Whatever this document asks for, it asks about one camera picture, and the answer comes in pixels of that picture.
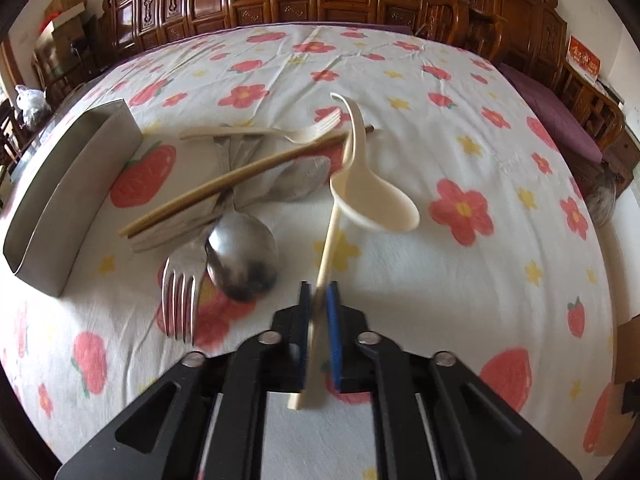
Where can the rectangular metal container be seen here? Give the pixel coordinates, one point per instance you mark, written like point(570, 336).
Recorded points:
point(90, 200)

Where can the stacked cardboard boxes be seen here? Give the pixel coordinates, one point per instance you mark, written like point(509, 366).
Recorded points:
point(65, 5)

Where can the clear glass plate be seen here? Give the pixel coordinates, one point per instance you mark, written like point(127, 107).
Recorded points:
point(242, 260)

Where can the purple seat cushion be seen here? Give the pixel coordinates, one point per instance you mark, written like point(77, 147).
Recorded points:
point(555, 110)

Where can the brown cardboard box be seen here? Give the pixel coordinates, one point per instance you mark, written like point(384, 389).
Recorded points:
point(629, 350)

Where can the small metal spoon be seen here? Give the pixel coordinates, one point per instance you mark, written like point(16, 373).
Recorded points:
point(300, 177)

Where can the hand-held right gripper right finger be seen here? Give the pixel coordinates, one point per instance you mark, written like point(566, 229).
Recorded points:
point(334, 340)

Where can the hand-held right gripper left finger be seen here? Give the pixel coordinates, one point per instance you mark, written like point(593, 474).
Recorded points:
point(303, 340)

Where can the brown chopstick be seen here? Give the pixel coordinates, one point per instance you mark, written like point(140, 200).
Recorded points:
point(200, 199)
point(260, 162)

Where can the cream soup spoon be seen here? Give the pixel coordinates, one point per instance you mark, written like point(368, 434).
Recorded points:
point(375, 200)

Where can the wooden bench armrest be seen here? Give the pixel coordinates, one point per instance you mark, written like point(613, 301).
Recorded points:
point(600, 110)

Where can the purple underlay cloth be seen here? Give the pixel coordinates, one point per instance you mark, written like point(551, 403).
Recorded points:
point(380, 28)

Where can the red box on cabinet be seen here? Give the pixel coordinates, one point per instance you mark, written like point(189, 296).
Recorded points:
point(582, 60)

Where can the metal fork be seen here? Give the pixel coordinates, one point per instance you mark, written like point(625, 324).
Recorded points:
point(177, 300)

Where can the cream plastic fork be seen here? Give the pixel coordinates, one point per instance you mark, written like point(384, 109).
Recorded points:
point(295, 135)

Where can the wooden armchair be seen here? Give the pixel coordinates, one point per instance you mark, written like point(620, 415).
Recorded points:
point(485, 30)
point(442, 20)

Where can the cream chopstick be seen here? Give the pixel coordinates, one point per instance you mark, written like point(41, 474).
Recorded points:
point(327, 255)
point(162, 236)

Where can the floral strawberry tablecloth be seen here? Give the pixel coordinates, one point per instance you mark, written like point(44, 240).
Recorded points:
point(450, 285)

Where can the white plastic bag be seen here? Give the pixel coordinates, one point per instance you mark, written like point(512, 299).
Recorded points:
point(31, 105)

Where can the dark wooden chairs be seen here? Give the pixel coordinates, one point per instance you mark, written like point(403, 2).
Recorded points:
point(65, 65)

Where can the short carved wooden bench back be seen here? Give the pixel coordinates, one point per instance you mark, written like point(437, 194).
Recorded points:
point(520, 5)

